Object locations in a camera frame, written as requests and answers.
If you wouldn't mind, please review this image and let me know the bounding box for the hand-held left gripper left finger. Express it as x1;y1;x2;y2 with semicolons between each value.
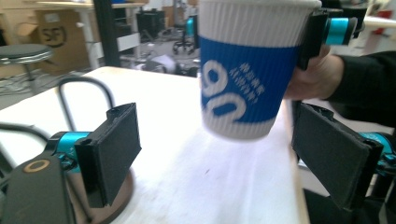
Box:
46;102;143;209

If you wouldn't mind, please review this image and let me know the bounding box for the black metal frame post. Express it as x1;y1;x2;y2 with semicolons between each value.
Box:
92;0;121;68

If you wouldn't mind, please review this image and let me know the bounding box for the round black stool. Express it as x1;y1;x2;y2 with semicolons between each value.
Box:
0;43;54;94

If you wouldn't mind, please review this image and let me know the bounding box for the cardboard box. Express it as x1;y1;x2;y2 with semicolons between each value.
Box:
15;8;94;76

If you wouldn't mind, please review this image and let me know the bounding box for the brown cup holder with wire loops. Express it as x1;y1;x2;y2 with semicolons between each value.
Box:
0;76;135;224

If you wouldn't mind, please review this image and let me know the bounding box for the blue banded paper cup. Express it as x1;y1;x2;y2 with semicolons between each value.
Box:
198;0;323;142

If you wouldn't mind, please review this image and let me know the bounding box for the white table leg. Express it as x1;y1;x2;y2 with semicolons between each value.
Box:
74;6;101;70

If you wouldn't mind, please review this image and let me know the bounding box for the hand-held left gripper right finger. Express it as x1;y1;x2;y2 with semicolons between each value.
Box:
291;101;396;211

